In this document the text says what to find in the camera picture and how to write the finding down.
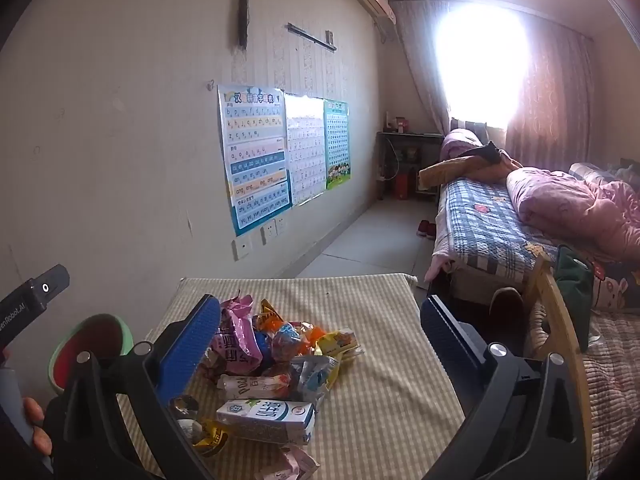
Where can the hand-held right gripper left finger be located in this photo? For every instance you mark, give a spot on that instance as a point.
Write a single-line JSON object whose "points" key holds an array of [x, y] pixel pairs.
{"points": [[192, 345]]}

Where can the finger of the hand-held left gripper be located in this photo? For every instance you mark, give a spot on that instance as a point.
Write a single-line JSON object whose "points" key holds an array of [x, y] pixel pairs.
{"points": [[50, 287]]}

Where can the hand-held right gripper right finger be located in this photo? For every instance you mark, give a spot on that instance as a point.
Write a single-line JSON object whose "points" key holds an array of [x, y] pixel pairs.
{"points": [[445, 340]]}

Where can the pink snack wrapper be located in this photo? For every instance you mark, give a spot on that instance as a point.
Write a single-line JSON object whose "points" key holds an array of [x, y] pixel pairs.
{"points": [[235, 345]]}

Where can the green bin with red inside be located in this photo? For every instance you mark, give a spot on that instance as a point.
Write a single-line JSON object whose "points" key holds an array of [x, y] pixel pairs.
{"points": [[107, 332]]}

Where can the orange yellow snack wrapper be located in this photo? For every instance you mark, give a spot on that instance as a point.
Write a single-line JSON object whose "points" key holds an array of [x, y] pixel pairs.
{"points": [[270, 317]]}

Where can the person's left hand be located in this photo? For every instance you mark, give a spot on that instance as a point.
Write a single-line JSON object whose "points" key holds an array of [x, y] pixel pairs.
{"points": [[35, 412]]}

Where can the silver foil wrapper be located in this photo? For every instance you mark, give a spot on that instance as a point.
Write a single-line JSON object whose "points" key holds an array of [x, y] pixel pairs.
{"points": [[185, 410]]}

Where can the white wrapper with red print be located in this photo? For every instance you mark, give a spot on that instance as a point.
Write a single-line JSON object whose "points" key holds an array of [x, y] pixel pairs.
{"points": [[245, 385]]}

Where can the beige checked tablecloth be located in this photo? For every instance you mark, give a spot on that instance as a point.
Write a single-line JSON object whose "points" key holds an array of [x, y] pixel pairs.
{"points": [[375, 310]]}

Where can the blue snack wrapper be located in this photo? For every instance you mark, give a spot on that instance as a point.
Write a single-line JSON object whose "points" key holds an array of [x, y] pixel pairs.
{"points": [[286, 340]]}

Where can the yellow black wrapper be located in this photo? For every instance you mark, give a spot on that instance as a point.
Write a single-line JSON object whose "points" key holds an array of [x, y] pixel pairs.
{"points": [[212, 437]]}

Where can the white blue milk carton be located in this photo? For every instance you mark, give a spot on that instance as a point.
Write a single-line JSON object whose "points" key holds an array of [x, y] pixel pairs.
{"points": [[265, 417]]}

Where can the red shoe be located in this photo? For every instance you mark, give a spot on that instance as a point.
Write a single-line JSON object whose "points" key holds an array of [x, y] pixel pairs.
{"points": [[422, 229], [431, 230]]}

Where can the small orange candy wrapper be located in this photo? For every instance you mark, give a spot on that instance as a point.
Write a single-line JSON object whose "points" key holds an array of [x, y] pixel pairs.
{"points": [[312, 337]]}

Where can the bed with blue checked sheet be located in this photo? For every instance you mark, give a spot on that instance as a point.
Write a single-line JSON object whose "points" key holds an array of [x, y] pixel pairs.
{"points": [[475, 220]]}

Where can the white blue plastic wrapper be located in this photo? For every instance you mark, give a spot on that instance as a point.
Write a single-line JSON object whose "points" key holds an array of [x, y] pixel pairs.
{"points": [[312, 377]]}

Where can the green cloth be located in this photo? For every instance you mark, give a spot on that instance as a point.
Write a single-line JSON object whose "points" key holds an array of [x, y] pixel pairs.
{"points": [[575, 290]]}

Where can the pale pink wrapper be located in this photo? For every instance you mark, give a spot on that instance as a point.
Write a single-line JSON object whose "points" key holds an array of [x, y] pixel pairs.
{"points": [[292, 462]]}

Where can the red container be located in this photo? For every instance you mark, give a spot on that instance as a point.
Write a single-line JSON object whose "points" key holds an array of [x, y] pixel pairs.
{"points": [[404, 185]]}

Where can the tan coat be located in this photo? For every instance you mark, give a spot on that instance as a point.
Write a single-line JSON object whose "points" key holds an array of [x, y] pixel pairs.
{"points": [[440, 170]]}

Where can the pink quilt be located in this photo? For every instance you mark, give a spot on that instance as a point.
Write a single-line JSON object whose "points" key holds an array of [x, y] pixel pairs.
{"points": [[565, 205]]}

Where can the pig print blanket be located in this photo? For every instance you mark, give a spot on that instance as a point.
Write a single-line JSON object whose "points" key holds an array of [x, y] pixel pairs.
{"points": [[617, 285]]}

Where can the black garment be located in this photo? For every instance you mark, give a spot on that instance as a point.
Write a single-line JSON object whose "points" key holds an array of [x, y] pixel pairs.
{"points": [[482, 152]]}

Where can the purple pillow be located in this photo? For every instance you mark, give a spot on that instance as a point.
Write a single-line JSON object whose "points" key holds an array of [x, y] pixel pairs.
{"points": [[460, 145]]}

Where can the dark desk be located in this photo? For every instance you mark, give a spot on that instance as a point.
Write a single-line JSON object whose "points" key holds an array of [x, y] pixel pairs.
{"points": [[400, 135]]}

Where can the red white box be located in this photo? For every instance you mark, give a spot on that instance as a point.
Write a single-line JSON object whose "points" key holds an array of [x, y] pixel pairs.
{"points": [[399, 124]]}

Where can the striped pillow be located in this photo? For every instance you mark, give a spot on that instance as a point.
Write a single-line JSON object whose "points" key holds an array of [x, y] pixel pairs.
{"points": [[592, 174]]}

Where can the pink patterned curtain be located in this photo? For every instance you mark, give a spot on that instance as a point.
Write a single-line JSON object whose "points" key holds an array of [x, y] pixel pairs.
{"points": [[555, 100], [417, 60]]}

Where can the bright window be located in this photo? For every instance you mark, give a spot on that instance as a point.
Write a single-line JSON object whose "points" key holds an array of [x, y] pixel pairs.
{"points": [[480, 60]]}

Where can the dark hanging strip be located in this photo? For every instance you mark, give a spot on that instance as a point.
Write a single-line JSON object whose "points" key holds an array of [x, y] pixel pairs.
{"points": [[243, 5]]}

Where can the white wall socket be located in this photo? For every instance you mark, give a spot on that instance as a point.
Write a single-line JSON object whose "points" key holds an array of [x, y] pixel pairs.
{"points": [[268, 232], [241, 249], [280, 226]]}

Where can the blue letter wall poster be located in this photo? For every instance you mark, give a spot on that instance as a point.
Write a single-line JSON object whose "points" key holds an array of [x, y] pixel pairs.
{"points": [[255, 160]]}

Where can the white chart wall poster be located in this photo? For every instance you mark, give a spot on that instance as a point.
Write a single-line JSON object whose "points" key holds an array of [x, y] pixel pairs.
{"points": [[305, 150]]}

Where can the green chart wall poster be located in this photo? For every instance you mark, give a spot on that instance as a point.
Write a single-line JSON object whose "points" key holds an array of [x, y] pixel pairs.
{"points": [[336, 140]]}

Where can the black wall rail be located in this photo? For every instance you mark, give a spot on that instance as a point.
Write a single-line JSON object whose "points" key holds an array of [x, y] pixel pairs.
{"points": [[310, 36]]}

